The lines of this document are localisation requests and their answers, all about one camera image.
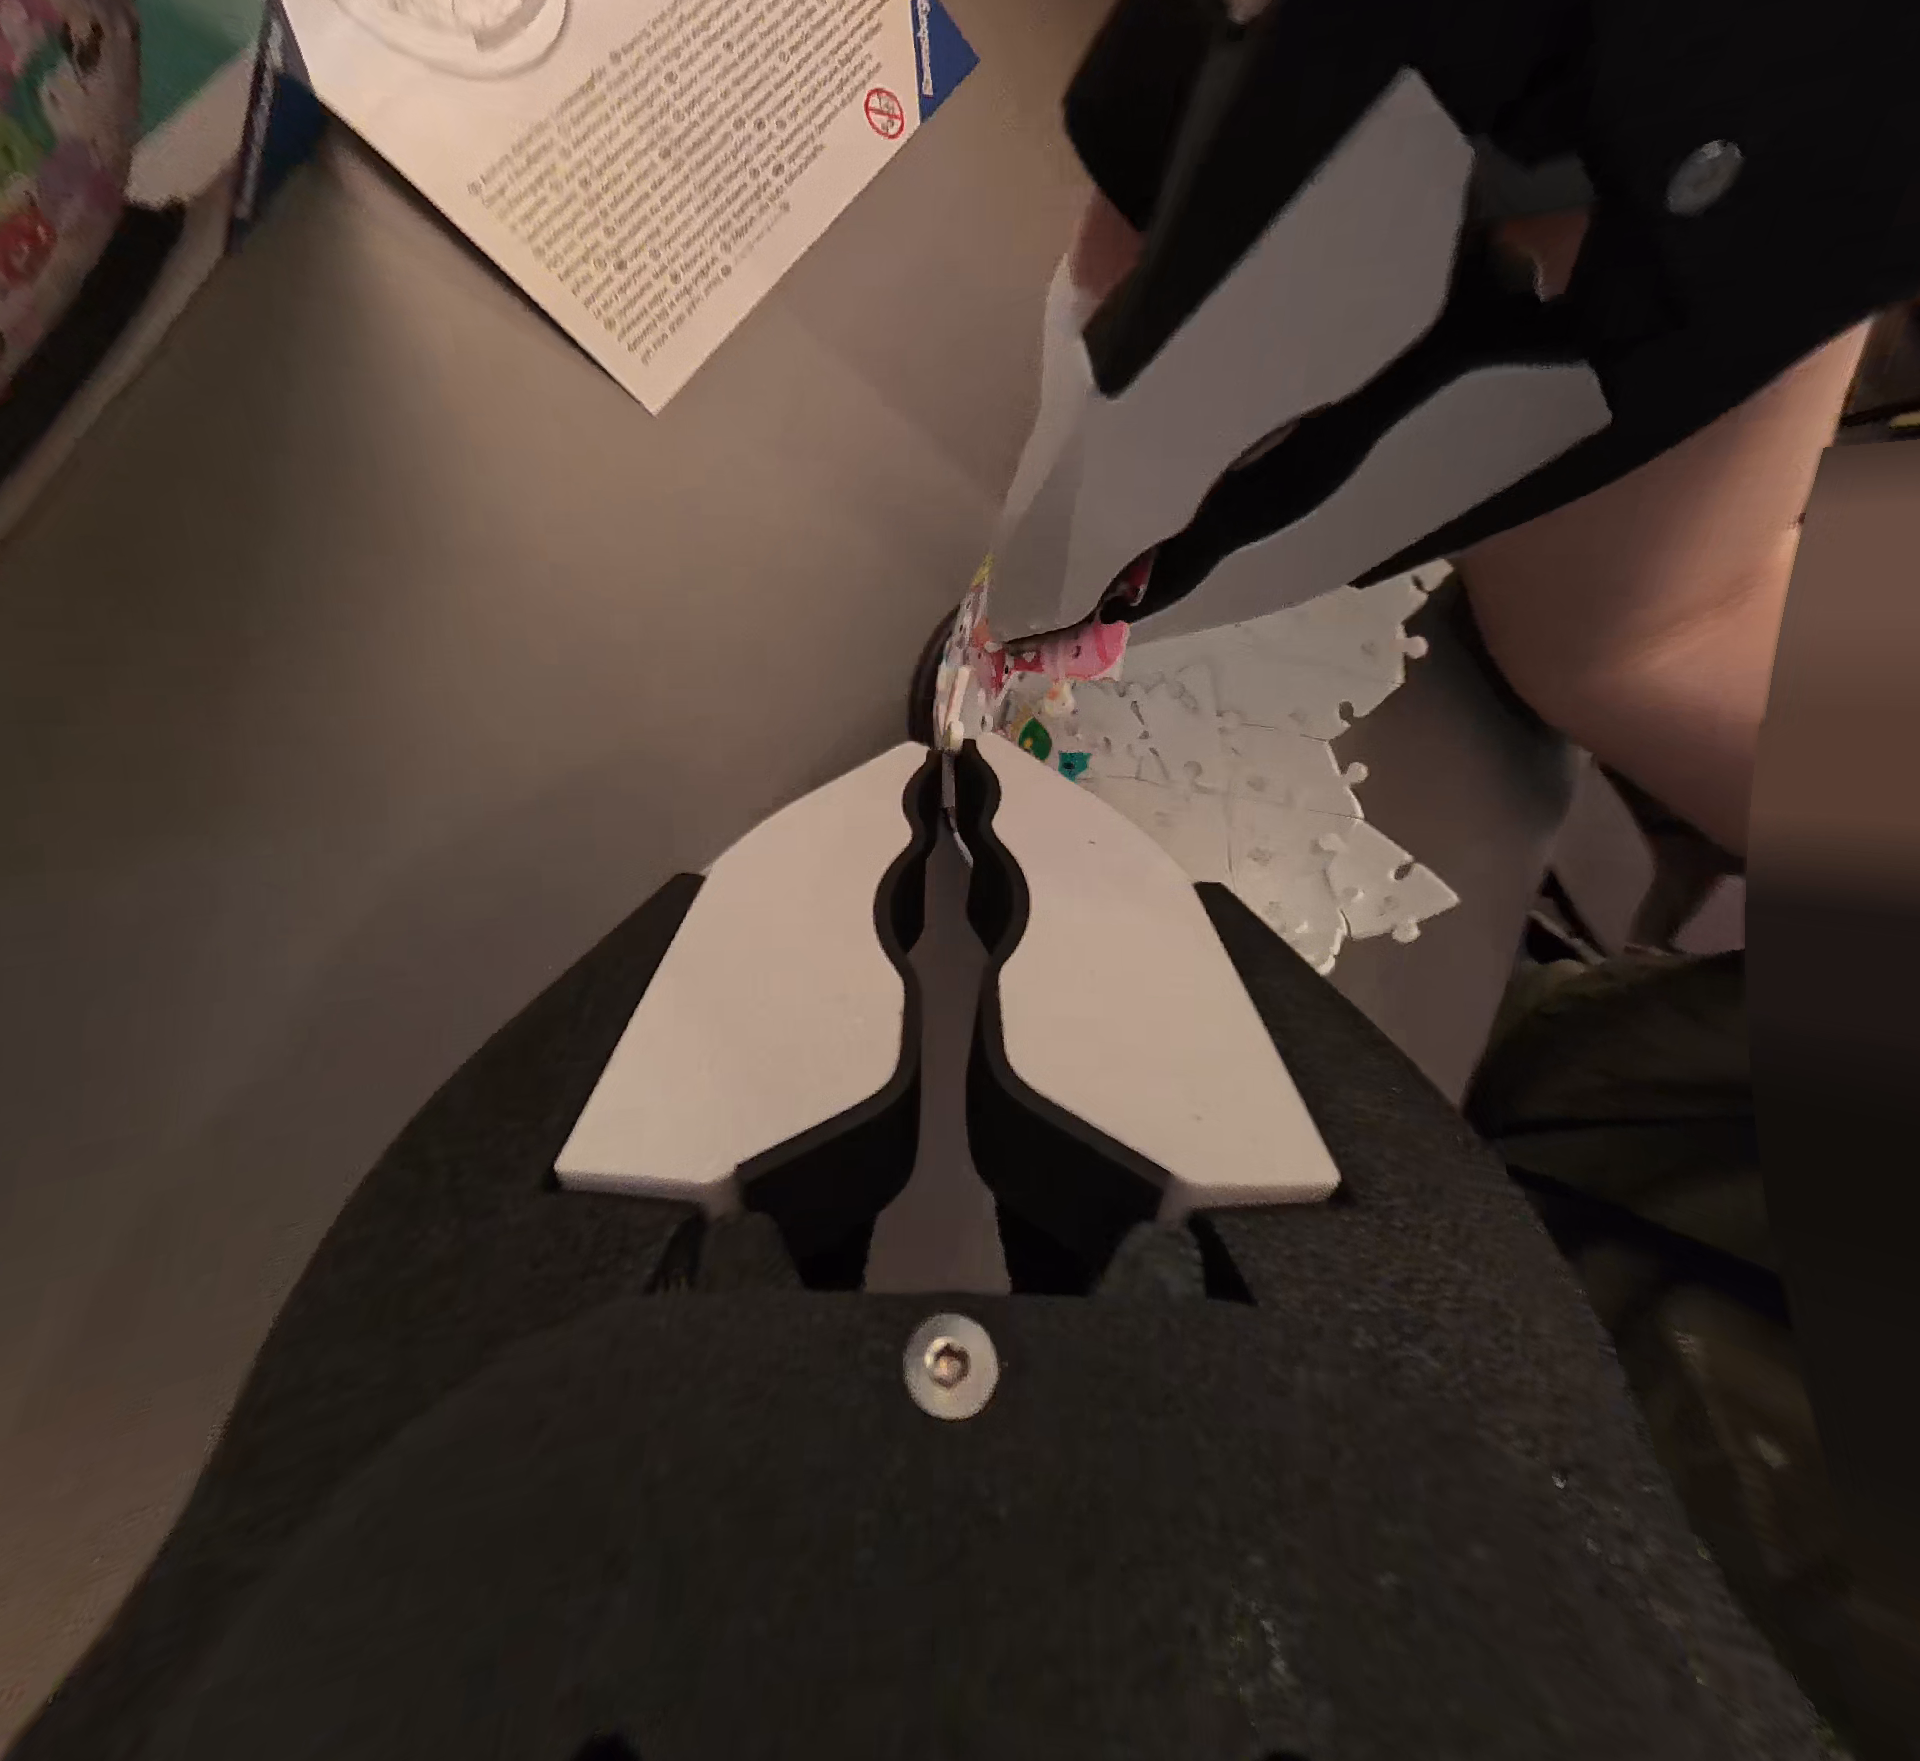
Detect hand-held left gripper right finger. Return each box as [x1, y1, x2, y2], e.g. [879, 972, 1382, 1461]
[956, 739, 1344, 1211]

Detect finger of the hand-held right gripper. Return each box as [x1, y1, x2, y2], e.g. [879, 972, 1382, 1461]
[1144, 355, 1616, 639]
[989, 65, 1484, 639]

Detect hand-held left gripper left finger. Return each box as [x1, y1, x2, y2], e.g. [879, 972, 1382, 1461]
[555, 739, 922, 1211]

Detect white half puzzle ball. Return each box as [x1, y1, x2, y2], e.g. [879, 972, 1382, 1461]
[929, 558, 1465, 978]

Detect person's right forearm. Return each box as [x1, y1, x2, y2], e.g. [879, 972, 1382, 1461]
[1461, 319, 1871, 851]

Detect colourful puzzle box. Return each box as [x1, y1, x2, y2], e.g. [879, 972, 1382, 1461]
[0, 0, 326, 401]

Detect olive trousers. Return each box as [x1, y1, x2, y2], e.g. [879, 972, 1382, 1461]
[1464, 948, 1802, 1761]

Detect white instruction leaflet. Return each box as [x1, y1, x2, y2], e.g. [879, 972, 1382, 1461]
[225, 0, 979, 416]

